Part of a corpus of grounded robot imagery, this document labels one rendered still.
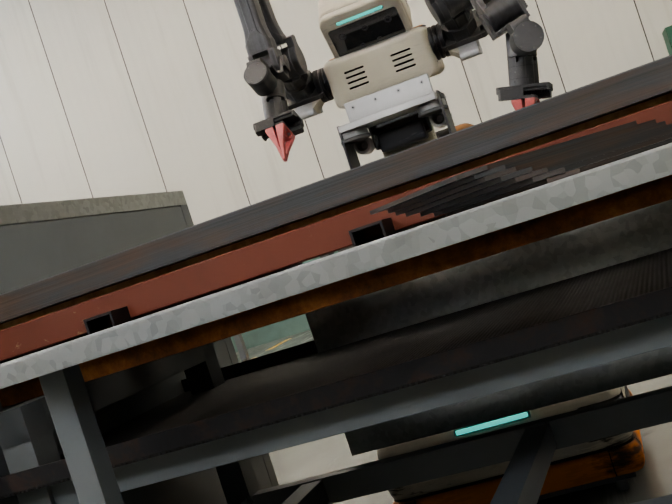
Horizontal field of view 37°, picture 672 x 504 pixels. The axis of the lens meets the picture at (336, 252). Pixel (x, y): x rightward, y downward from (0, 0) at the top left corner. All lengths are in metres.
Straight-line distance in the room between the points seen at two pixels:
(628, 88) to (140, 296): 0.78
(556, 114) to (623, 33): 10.47
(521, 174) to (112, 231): 1.47
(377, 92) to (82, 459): 1.37
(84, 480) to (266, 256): 0.40
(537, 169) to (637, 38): 10.76
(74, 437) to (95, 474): 0.06
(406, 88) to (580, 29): 9.41
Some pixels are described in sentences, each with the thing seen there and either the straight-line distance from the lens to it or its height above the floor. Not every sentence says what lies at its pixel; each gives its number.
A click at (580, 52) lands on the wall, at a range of 11.81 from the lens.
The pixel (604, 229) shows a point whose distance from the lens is 2.15.
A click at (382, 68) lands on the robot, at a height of 1.15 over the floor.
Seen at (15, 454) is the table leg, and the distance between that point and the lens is 1.76.
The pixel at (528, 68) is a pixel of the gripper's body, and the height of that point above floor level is 0.97.
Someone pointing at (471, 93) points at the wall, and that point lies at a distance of 11.85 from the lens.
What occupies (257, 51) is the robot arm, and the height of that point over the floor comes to 1.25.
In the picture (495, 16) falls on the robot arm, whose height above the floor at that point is 1.09.
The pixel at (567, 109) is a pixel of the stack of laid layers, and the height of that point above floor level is 0.84.
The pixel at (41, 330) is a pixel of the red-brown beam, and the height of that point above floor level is 0.78.
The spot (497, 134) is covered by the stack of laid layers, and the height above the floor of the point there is 0.84.
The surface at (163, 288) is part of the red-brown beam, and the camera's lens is 1.55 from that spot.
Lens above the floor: 0.75
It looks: level
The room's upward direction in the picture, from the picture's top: 18 degrees counter-clockwise
